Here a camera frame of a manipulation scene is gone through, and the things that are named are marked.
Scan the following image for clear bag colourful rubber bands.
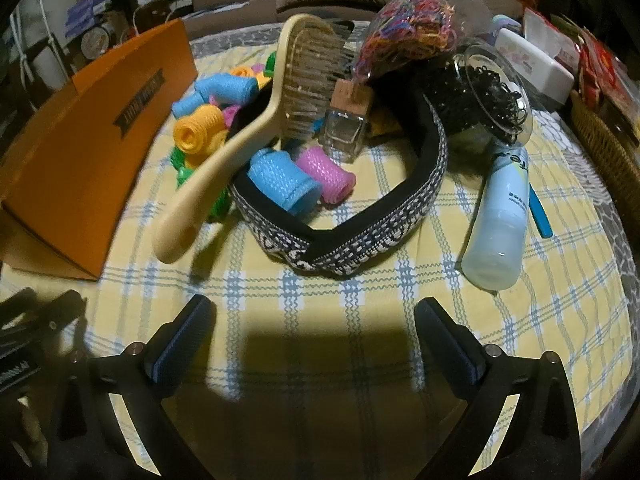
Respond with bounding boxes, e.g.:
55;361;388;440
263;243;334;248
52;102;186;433
350;0;494;87

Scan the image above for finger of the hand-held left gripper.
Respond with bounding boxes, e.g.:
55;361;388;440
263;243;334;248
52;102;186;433
20;290;87;337
0;287;38;317

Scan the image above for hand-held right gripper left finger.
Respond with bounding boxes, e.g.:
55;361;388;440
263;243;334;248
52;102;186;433
47;295;221;480

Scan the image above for wicker basket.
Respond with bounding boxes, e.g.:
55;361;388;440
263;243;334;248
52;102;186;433
570;90;640;213

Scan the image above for black white patterned headband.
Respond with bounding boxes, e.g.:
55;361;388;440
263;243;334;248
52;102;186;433
227;80;449;279

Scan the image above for white coat rack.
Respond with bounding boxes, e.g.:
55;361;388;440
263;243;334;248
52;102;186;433
10;0;58;96

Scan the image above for pink hair roller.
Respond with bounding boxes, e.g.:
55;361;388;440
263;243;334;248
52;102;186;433
295;147;357;205

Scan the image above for orange cardboard box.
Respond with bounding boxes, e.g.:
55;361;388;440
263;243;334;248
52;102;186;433
0;17;198;282

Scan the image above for pile of colourful hair rollers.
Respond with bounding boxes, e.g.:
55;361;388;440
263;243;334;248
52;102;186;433
170;52;281;223

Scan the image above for stack of blue boxes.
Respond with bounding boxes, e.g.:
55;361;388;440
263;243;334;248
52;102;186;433
65;0;109;37

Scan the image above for white floral case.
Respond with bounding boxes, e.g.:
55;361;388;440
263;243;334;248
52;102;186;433
495;27;576;111

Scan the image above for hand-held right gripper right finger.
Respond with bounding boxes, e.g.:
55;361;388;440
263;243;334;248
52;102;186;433
412;297;583;480

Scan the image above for clear container black hair ties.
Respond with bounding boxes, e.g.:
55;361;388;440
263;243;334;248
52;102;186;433
415;42;534;149

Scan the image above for glass bottle with cork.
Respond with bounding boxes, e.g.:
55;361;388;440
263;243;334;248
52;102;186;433
319;78;374;164

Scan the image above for round printed tin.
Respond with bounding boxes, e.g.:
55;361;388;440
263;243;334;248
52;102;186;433
82;27;114;57

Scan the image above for pile of red packets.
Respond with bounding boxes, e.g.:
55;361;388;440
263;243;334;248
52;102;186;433
522;7;640;136

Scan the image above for blue hair roller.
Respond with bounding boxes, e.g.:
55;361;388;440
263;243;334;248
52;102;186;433
247;149;323;221

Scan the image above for cream hairbrush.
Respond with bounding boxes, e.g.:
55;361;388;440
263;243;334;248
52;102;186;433
152;14;352;265

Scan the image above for white lotion bottle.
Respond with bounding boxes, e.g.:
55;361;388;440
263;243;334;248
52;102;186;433
460;140;534;291

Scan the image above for yellow plaid tablecloth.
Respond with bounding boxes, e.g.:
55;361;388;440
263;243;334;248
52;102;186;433
0;42;637;480

